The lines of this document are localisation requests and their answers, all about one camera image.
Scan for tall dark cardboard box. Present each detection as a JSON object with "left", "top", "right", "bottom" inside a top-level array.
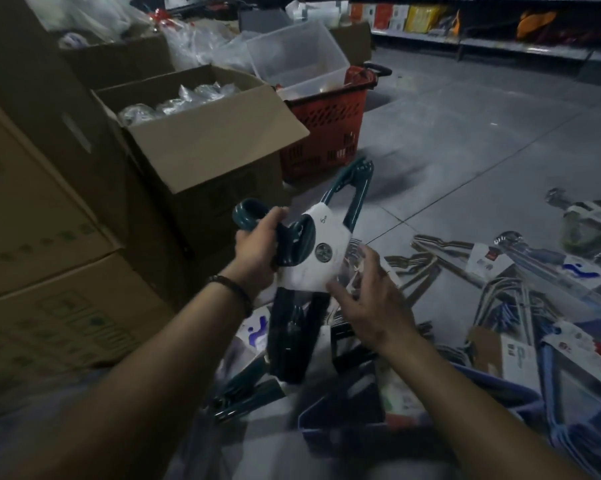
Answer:
[{"left": 0, "top": 0, "right": 149, "bottom": 235}]

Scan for person's right hand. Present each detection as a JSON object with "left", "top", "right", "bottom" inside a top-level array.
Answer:
[{"left": 325, "top": 245, "right": 418, "bottom": 359}]

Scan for plastic-wrapped goods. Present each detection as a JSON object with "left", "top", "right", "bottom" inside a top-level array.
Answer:
[{"left": 117, "top": 82, "right": 240, "bottom": 127}]

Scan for open cardboard box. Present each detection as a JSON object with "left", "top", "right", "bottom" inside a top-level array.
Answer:
[{"left": 92, "top": 64, "right": 310, "bottom": 258}]

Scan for heap of clear plastic bags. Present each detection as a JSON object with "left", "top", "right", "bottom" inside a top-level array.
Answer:
[{"left": 23, "top": 0, "right": 149, "bottom": 45}]

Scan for person's left hand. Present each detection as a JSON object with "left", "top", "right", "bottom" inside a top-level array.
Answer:
[{"left": 230, "top": 207, "right": 291, "bottom": 298}]

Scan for orange goods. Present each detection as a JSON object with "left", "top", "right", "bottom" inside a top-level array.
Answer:
[{"left": 515, "top": 10, "right": 558, "bottom": 40}]

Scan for beige hanger bundle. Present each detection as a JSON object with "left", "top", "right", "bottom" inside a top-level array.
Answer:
[{"left": 384, "top": 234, "right": 517, "bottom": 298}]

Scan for red shopping basket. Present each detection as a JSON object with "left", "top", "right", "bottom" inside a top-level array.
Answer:
[{"left": 275, "top": 63, "right": 392, "bottom": 184}]

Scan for grey store shelf rack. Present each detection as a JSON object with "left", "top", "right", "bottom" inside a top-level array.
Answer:
[{"left": 300, "top": 0, "right": 601, "bottom": 66}]

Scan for dark beaded bracelet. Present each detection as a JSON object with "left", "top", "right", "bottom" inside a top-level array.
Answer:
[{"left": 207, "top": 275, "right": 254, "bottom": 318}]

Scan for large cardboard box green print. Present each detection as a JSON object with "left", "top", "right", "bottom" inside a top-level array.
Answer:
[{"left": 0, "top": 89, "right": 122, "bottom": 303}]

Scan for row of small product boxes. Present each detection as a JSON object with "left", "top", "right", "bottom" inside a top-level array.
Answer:
[{"left": 349, "top": 2, "right": 411, "bottom": 31}]

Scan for person's right forearm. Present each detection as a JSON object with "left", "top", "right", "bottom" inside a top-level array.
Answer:
[{"left": 378, "top": 338, "right": 599, "bottom": 480}]

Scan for clear plastic storage bin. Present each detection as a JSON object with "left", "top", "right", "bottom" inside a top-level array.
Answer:
[{"left": 245, "top": 19, "right": 351, "bottom": 101}]

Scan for clear hanger bundle blue label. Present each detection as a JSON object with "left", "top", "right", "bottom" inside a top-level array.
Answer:
[{"left": 494, "top": 231, "right": 601, "bottom": 301}]

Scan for low cardboard box green print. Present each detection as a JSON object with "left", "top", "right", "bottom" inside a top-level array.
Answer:
[{"left": 0, "top": 252, "right": 177, "bottom": 398}]

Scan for crumpled clear plastic bag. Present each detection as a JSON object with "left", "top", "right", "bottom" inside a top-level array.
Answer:
[{"left": 157, "top": 19, "right": 255, "bottom": 73}]

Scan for teal hanger bundle white label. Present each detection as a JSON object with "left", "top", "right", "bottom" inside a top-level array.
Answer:
[{"left": 232, "top": 157, "right": 375, "bottom": 386}]

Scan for cardboard box holding plastic bags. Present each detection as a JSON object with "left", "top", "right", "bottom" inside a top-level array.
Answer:
[{"left": 58, "top": 34, "right": 175, "bottom": 91}]

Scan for black hanger bundle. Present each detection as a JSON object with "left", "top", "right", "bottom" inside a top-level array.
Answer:
[{"left": 329, "top": 319, "right": 383, "bottom": 376}]

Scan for green hanger bundle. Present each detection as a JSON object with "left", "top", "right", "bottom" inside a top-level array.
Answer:
[{"left": 544, "top": 187, "right": 601, "bottom": 256}]

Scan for person's left forearm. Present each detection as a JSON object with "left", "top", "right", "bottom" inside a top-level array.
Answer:
[{"left": 8, "top": 273, "right": 261, "bottom": 480}]

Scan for small brown cardboard box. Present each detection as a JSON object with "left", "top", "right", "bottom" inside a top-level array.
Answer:
[{"left": 329, "top": 22, "right": 374, "bottom": 66}]

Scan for yellow packet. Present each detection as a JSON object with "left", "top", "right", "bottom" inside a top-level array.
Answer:
[{"left": 404, "top": 4, "right": 445, "bottom": 34}]

